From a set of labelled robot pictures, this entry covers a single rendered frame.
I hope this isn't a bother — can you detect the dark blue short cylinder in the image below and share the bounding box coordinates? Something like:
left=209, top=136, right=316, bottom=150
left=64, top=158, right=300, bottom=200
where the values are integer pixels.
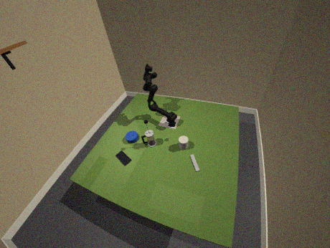
left=126, top=131, right=138, bottom=143

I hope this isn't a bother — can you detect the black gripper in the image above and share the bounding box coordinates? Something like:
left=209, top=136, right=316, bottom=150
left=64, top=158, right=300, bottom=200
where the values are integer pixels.
left=143, top=63, right=153, bottom=80

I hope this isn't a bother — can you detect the grey flat bar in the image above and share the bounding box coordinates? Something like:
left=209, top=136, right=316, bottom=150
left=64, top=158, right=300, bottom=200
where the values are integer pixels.
left=190, top=154, right=199, bottom=171

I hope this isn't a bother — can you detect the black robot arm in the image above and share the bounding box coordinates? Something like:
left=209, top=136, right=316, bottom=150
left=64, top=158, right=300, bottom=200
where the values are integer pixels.
left=143, top=72, right=177, bottom=127

